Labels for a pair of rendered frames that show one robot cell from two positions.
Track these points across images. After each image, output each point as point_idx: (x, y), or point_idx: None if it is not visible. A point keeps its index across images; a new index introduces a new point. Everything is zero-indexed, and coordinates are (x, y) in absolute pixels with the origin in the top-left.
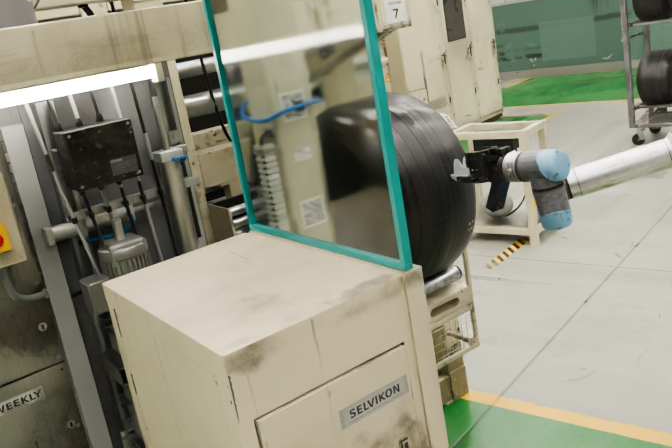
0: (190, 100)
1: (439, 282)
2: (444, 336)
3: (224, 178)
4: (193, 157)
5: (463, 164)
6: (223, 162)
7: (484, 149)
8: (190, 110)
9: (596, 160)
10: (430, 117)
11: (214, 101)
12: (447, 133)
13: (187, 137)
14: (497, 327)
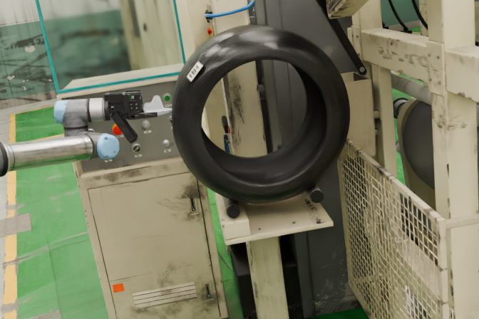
0: None
1: (224, 200)
2: None
3: (369, 58)
4: (357, 31)
5: (160, 104)
6: (368, 45)
7: (137, 95)
8: None
9: (60, 137)
10: (192, 60)
11: None
12: (181, 78)
13: (357, 14)
14: None
